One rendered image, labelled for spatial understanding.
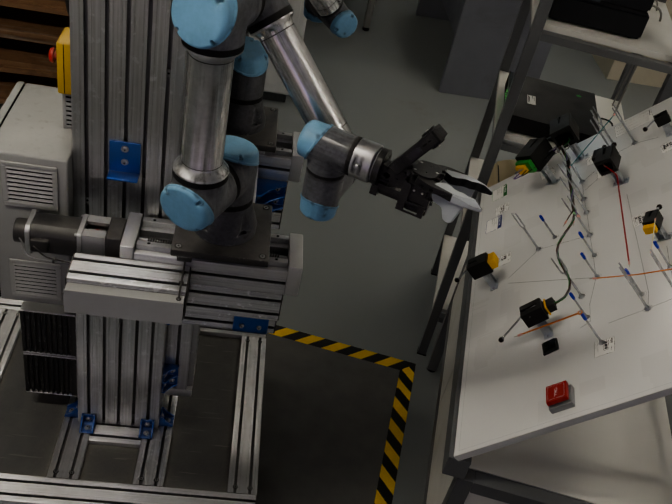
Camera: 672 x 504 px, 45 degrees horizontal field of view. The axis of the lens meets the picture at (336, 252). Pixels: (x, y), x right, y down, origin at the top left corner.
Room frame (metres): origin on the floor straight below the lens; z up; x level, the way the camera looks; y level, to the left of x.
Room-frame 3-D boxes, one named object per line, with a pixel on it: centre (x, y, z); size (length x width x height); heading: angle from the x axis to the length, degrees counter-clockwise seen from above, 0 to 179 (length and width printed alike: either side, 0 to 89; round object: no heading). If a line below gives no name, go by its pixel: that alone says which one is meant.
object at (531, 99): (2.69, -0.62, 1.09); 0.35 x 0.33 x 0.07; 177
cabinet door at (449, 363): (2.10, -0.46, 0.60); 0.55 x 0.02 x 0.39; 177
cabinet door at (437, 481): (1.55, -0.43, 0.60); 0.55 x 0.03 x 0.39; 177
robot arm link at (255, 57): (2.01, 0.36, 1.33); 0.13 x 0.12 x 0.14; 35
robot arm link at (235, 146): (1.51, 0.27, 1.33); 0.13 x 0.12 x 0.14; 164
